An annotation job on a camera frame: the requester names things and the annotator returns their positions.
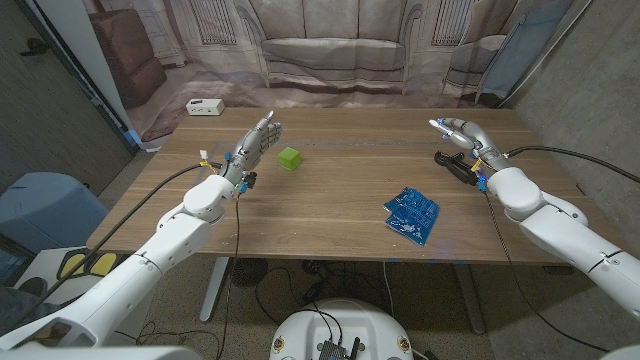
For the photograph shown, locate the blue gel bag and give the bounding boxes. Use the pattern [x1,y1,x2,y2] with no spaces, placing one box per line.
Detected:
[383,186,441,247]

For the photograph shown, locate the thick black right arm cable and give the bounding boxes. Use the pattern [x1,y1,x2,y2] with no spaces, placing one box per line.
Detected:
[505,145,640,184]

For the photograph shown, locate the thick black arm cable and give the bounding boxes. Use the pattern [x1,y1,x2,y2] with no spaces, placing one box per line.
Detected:
[14,162,222,326]
[505,145,640,184]

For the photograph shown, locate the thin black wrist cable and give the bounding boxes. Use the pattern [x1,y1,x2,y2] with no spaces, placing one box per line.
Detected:
[483,192,609,354]
[215,195,241,360]

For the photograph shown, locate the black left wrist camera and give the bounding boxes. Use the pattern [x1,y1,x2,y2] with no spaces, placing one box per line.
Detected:
[237,171,259,196]

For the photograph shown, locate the blue-grey bin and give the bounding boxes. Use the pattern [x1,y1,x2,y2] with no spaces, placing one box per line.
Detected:
[0,171,110,255]

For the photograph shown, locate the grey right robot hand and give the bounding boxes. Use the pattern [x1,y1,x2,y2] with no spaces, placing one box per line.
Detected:
[428,117,512,174]

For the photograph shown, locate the black grip strengthener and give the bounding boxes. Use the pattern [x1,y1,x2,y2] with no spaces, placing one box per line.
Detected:
[433,150,480,187]

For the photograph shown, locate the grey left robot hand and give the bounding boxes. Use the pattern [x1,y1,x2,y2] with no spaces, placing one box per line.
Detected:
[218,110,283,186]

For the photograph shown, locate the thin black left wrist cable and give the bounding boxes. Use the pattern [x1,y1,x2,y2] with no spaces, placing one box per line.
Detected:
[215,195,241,360]

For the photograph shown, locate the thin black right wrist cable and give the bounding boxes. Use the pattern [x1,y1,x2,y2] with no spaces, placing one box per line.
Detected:
[483,192,609,354]

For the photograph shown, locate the round black floor fan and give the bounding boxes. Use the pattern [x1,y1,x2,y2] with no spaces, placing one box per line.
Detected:
[229,257,269,289]

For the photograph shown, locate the white and yellow board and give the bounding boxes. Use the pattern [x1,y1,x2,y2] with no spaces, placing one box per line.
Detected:
[0,245,126,306]

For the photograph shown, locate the blue folding panel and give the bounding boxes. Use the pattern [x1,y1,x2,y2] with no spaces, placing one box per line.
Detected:
[474,0,576,104]

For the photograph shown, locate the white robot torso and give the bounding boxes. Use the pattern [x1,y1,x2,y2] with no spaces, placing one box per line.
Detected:
[269,298,415,360]

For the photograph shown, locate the white table leg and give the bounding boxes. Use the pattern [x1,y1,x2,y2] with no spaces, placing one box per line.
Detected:
[452,263,487,335]
[199,256,231,324]

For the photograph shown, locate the person's dark trouser leg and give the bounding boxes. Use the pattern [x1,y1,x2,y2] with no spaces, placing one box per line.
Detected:
[0,287,46,336]

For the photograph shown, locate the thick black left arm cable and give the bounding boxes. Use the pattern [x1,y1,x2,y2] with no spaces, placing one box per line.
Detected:
[14,162,222,326]

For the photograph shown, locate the printed living room backdrop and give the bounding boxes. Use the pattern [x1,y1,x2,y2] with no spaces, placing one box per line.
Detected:
[82,0,594,151]

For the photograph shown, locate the small white box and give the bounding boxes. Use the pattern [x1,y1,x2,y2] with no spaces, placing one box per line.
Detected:
[185,98,226,117]

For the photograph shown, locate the green cube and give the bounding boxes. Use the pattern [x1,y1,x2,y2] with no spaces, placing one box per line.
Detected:
[277,146,303,172]

